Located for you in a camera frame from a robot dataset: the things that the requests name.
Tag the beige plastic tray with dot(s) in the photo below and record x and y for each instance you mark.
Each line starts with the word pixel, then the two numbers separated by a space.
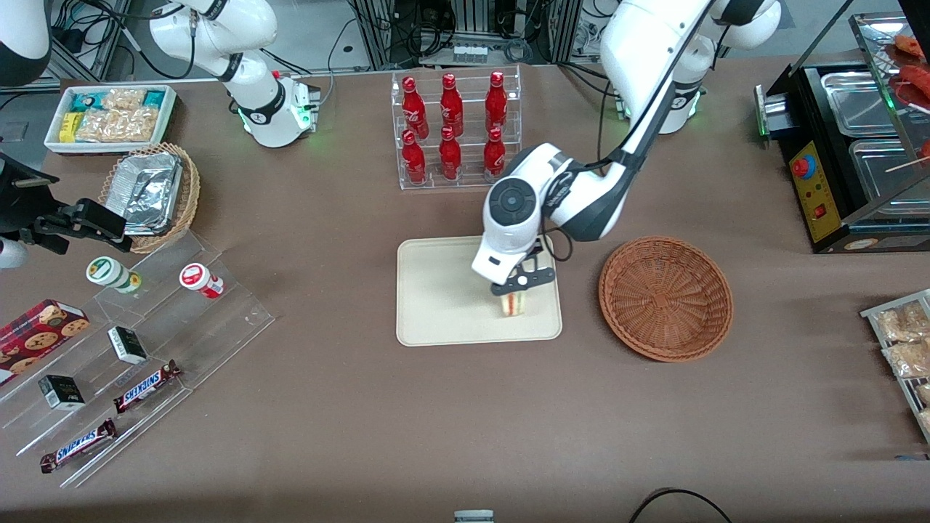
pixel 443 290

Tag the small grey object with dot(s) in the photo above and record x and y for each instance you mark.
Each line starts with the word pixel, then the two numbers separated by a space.
pixel 474 517

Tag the white snack bin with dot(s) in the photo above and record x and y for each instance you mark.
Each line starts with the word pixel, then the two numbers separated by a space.
pixel 168 120

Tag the black food warmer machine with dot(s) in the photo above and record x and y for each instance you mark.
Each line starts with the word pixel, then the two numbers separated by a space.
pixel 814 196

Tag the light wicker basket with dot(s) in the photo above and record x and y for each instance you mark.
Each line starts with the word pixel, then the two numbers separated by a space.
pixel 190 192

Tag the wooden skewer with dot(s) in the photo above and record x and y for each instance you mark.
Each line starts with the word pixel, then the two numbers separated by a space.
pixel 908 165

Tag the steel warmer pan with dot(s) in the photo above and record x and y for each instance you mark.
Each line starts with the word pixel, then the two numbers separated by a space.
pixel 883 181
pixel 857 105

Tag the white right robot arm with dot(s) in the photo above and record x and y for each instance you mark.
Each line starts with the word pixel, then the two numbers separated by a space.
pixel 269 109

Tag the clear acrylic stepped shelf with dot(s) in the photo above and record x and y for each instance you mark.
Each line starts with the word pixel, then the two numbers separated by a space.
pixel 43 428
pixel 218 327

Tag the red lidded cup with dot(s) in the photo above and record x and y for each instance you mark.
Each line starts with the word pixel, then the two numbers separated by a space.
pixel 197 280

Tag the white power strip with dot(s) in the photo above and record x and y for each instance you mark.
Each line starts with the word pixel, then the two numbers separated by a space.
pixel 470 54

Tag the clear pastry packet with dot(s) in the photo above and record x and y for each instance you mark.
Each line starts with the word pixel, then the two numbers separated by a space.
pixel 926 421
pixel 904 323
pixel 924 394
pixel 912 359

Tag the Snickers bar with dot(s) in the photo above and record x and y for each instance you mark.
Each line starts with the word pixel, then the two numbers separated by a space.
pixel 147 386
pixel 78 446

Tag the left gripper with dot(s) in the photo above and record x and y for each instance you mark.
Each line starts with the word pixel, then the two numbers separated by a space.
pixel 536 250

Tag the triangular sandwich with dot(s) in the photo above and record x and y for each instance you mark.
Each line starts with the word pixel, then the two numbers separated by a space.
pixel 514 305

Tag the yellow snack packet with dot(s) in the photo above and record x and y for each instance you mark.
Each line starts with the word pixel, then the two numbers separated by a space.
pixel 68 127

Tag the red cola bottle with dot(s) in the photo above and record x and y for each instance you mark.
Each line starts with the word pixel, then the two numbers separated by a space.
pixel 414 160
pixel 450 156
pixel 494 152
pixel 496 102
pixel 451 105
pixel 414 109

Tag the aluminium frame post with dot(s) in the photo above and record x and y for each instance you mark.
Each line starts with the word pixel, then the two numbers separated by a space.
pixel 374 33
pixel 565 29

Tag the red cookie box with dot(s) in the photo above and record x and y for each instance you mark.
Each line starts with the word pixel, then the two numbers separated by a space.
pixel 36 338

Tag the small clear cracker bag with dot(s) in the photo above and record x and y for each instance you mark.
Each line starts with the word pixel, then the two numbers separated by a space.
pixel 123 99

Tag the large clear cracker bag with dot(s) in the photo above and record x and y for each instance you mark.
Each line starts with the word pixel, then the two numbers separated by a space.
pixel 116 125

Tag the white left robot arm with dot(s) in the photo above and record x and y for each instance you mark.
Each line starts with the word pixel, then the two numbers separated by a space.
pixel 654 43

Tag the aluminium foil tray stack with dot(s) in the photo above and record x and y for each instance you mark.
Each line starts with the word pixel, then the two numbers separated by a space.
pixel 149 192

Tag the small black box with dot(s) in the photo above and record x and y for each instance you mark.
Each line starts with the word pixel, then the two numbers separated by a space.
pixel 127 345
pixel 62 392

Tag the clear acrylic bottle rack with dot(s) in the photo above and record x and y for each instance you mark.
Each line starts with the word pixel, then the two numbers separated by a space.
pixel 472 156

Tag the green lidded cup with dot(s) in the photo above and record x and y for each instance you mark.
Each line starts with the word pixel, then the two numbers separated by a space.
pixel 109 273

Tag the brown wicker basket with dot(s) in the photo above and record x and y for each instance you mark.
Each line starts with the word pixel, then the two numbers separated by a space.
pixel 665 298

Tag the teal snack packet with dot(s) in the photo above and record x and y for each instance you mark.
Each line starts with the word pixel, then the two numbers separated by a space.
pixel 154 98
pixel 85 101

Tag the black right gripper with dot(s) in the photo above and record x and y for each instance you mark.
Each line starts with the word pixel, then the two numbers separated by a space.
pixel 23 208

